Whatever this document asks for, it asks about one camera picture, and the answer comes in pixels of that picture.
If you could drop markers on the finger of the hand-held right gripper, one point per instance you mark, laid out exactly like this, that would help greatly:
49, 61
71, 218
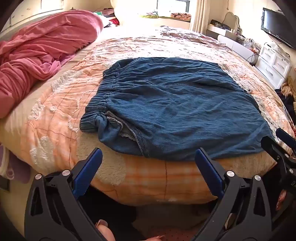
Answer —
271, 147
286, 136

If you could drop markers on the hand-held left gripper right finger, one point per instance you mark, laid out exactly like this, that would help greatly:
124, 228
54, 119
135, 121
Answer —
205, 165

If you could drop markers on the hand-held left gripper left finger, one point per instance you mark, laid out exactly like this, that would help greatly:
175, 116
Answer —
91, 165

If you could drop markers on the blue denim pants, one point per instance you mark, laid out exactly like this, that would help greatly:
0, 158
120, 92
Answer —
175, 104

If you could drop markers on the person's right hand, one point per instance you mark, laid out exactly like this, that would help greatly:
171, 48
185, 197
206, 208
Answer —
281, 200

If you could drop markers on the person's left hand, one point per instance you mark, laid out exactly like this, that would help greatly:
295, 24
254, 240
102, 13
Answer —
104, 231

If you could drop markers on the dark clothes pile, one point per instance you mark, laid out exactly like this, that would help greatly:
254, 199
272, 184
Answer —
286, 102

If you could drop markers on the orange embroidered bedspread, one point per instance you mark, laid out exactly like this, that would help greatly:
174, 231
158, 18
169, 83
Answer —
57, 111

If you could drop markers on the white drawer cabinet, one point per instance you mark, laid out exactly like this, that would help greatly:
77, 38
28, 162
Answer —
274, 63

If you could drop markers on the white vanity table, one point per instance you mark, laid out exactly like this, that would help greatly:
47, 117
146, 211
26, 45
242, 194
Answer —
233, 44

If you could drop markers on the black television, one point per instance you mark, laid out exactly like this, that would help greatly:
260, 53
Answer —
276, 23

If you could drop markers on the pink quilt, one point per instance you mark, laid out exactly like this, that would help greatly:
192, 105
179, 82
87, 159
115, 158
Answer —
39, 51

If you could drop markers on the white framed vanity mirror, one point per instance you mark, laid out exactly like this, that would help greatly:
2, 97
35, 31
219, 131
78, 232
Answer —
231, 19

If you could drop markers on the purple patterned blanket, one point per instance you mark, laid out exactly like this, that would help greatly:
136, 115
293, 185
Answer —
185, 33

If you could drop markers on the colourful clothes pile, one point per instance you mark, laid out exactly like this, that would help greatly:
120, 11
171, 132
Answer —
108, 17

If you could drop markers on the cream curtain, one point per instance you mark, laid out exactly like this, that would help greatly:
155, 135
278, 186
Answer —
199, 15

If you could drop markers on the brown striped cloth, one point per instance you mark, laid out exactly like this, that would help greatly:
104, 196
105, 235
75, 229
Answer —
181, 16

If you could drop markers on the green cushion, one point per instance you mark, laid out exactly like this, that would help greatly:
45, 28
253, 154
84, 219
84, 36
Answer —
152, 16

